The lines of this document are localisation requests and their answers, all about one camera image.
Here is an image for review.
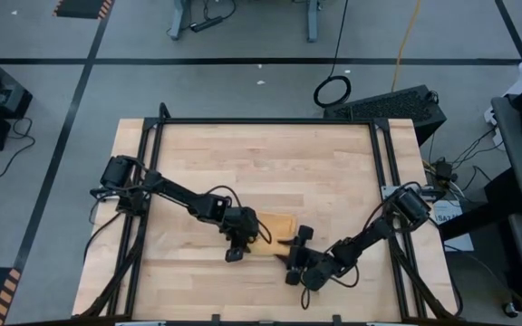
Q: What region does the black desk foot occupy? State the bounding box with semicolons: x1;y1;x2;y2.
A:
440;169;516;242

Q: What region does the coiled black hanging cable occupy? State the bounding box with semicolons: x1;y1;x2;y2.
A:
313;0;353;109

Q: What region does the black aluminium table frame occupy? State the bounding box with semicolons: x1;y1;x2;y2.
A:
72;101;464;321

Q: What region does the yellow waffle towel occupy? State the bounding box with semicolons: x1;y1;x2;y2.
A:
249;210;299;258

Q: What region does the black perforated computer tower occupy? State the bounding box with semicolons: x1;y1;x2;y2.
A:
323;84;448;147

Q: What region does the white labelled box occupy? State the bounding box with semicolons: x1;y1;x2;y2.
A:
431;198;475;254

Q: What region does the black power strip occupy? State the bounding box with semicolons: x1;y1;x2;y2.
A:
189;15;225;34

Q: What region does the white power strip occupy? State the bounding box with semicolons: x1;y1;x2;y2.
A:
483;106;506;150

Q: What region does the yellow hanging cable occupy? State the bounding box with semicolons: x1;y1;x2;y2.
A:
391;0;424;93

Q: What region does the grey desk leg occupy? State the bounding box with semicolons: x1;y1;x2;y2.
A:
295;0;324;43
167;0;194;42

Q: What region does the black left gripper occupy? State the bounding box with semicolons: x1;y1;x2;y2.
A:
218;206;268;264

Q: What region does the black caster wheel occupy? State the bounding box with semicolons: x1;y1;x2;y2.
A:
501;301;521;319

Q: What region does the black power adapter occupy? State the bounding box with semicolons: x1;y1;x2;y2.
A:
433;158;455;183

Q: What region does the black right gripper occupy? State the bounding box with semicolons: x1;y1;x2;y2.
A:
273;225;335;292

